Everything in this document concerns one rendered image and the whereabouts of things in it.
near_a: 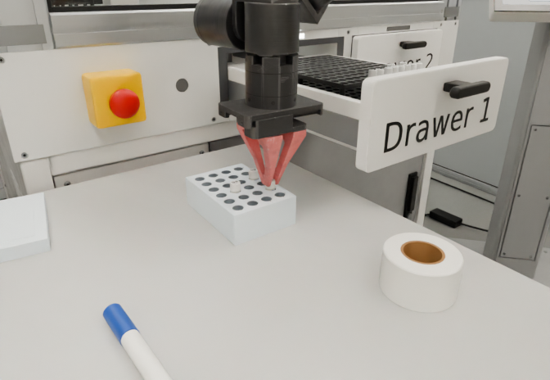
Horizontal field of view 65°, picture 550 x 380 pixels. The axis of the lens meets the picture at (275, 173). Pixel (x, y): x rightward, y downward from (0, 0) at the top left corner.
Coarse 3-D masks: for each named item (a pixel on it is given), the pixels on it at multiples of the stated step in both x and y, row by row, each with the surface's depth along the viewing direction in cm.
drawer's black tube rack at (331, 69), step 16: (304, 64) 74; (320, 64) 73; (336, 64) 73; (352, 64) 73; (368, 64) 74; (384, 64) 73; (304, 80) 75; (320, 80) 62; (336, 80) 61; (352, 96) 64
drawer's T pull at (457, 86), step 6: (444, 84) 54; (450, 84) 54; (456, 84) 53; (462, 84) 53; (468, 84) 52; (474, 84) 52; (480, 84) 53; (486, 84) 54; (444, 90) 54; (450, 90) 51; (456, 90) 51; (462, 90) 51; (468, 90) 52; (474, 90) 52; (480, 90) 53; (486, 90) 54; (450, 96) 51; (456, 96) 51; (462, 96) 51; (468, 96) 52
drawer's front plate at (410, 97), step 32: (448, 64) 56; (480, 64) 58; (384, 96) 48; (416, 96) 52; (448, 96) 56; (480, 96) 61; (384, 128) 50; (416, 128) 54; (448, 128) 58; (480, 128) 64; (384, 160) 52
